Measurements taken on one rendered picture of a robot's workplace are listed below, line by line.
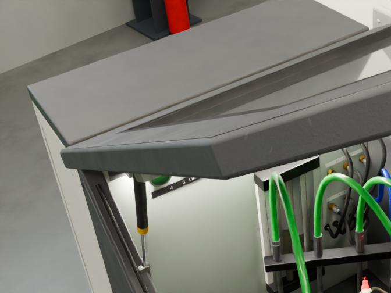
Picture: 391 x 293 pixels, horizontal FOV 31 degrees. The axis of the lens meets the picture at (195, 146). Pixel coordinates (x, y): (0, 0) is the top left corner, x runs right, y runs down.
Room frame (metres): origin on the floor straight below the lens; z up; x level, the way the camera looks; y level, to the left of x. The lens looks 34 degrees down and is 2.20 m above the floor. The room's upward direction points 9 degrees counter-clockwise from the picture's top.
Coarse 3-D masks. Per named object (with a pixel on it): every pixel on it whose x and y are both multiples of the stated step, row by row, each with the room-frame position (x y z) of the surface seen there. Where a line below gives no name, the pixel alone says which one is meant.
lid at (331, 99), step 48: (336, 48) 1.14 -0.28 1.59; (384, 48) 0.94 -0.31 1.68; (240, 96) 1.04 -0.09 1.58; (288, 96) 0.75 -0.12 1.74; (336, 96) 0.45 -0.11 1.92; (384, 96) 0.42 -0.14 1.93; (96, 144) 0.89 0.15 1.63; (144, 144) 0.63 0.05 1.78; (192, 144) 0.50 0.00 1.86; (240, 144) 0.45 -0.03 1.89; (288, 144) 0.44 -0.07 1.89; (336, 144) 0.42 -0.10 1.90
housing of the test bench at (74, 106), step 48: (288, 0) 1.58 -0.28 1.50; (336, 0) 1.60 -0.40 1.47; (384, 0) 1.56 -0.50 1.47; (144, 48) 1.45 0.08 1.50; (192, 48) 1.41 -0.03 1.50; (240, 48) 1.37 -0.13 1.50; (288, 48) 1.34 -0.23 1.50; (48, 96) 1.30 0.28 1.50; (96, 96) 1.27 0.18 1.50; (144, 96) 1.24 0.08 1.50; (192, 96) 1.21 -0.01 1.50; (48, 144) 1.32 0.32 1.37; (96, 240) 1.11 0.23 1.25; (96, 288) 1.28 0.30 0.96
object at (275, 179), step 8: (272, 176) 1.03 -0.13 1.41; (280, 176) 1.01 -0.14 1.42; (272, 184) 1.08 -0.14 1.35; (280, 184) 0.98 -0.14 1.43; (272, 192) 1.10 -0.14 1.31; (280, 192) 0.96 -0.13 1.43; (272, 200) 1.11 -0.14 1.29; (288, 200) 0.93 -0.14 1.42; (272, 208) 1.11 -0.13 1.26; (288, 208) 0.92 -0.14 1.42; (272, 216) 1.12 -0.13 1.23; (288, 216) 0.90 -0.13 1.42; (272, 224) 1.12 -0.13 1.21; (288, 224) 0.89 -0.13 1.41; (272, 232) 1.13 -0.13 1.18; (296, 232) 0.87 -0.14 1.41; (272, 240) 1.13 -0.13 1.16; (296, 240) 0.86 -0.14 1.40; (296, 248) 0.85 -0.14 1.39; (296, 256) 0.84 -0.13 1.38; (304, 264) 0.83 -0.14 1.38; (304, 272) 0.81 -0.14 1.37; (304, 280) 0.80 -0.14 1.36; (304, 288) 0.80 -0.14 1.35
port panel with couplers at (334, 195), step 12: (324, 156) 1.27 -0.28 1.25; (336, 156) 1.28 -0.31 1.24; (360, 156) 1.31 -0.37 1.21; (324, 168) 1.27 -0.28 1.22; (336, 168) 1.28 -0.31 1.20; (348, 168) 1.27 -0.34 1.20; (360, 168) 1.31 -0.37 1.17; (336, 180) 1.25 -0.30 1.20; (324, 192) 1.27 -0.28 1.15; (336, 192) 1.28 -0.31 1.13; (324, 204) 1.27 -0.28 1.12; (336, 204) 1.28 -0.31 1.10; (324, 216) 1.27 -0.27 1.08; (336, 216) 1.28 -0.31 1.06
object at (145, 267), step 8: (136, 184) 0.81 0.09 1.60; (144, 184) 0.81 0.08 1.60; (136, 192) 0.82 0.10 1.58; (144, 192) 0.82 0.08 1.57; (136, 200) 0.83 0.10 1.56; (144, 200) 0.83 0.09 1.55; (136, 208) 0.85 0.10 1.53; (144, 208) 0.84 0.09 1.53; (136, 216) 0.86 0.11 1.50; (144, 216) 0.85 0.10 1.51; (144, 224) 0.86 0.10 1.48; (144, 232) 0.87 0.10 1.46; (144, 240) 0.90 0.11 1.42; (144, 248) 0.91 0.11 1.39; (144, 256) 0.93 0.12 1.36; (144, 264) 0.94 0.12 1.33; (144, 272) 0.94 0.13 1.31
